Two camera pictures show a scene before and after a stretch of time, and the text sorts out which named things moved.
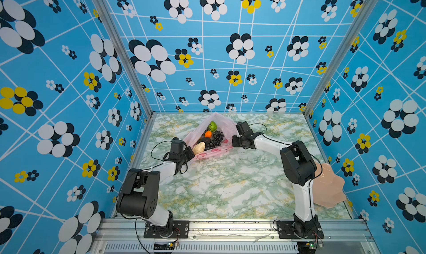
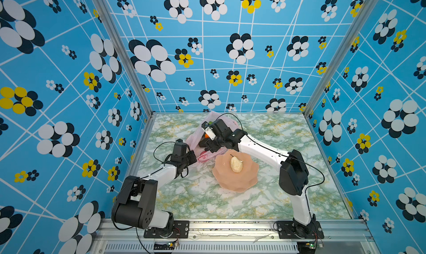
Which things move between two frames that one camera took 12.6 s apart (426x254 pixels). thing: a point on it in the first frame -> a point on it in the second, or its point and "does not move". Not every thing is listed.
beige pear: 199,147 -> 237,165
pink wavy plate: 328,187 -> 237,182
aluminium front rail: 119,236 does not move
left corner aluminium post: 123,46 does not move
